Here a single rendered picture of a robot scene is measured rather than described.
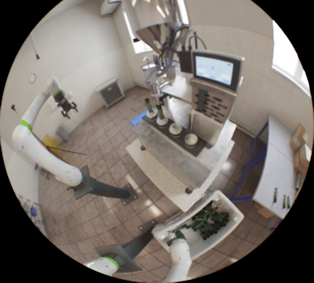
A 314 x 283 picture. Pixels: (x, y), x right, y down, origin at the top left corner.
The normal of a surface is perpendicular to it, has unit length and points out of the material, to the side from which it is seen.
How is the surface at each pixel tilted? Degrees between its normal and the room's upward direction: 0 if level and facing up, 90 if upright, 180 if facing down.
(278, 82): 90
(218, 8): 90
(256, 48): 90
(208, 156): 0
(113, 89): 90
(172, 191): 0
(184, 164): 0
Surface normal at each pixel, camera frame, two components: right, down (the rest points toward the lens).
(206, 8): -0.73, 0.59
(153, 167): -0.21, -0.66
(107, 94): 0.65, 0.47
